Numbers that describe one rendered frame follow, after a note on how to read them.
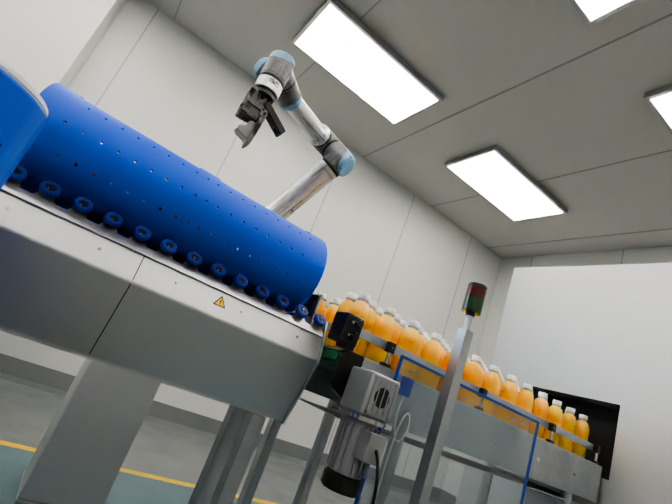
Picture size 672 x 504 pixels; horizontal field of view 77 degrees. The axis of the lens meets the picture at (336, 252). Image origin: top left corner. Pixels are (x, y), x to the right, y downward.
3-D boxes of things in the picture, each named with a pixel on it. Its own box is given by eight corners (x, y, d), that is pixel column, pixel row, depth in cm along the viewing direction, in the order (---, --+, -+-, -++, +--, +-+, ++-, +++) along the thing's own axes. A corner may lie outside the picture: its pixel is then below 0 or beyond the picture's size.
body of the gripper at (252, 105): (233, 117, 143) (248, 89, 146) (255, 132, 147) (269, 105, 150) (241, 109, 136) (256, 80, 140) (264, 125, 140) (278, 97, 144)
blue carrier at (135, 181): (5, 184, 118) (60, 100, 124) (270, 308, 158) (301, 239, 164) (-16, 168, 93) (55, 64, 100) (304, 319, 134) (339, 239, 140)
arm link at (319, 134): (331, 132, 224) (266, 47, 162) (344, 147, 219) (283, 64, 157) (314, 148, 225) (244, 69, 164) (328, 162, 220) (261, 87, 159)
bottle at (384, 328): (363, 359, 144) (381, 308, 150) (362, 360, 151) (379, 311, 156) (383, 366, 143) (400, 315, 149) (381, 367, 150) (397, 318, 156)
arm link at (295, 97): (292, 87, 168) (283, 63, 157) (308, 104, 163) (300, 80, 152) (272, 100, 167) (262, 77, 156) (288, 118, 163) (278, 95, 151)
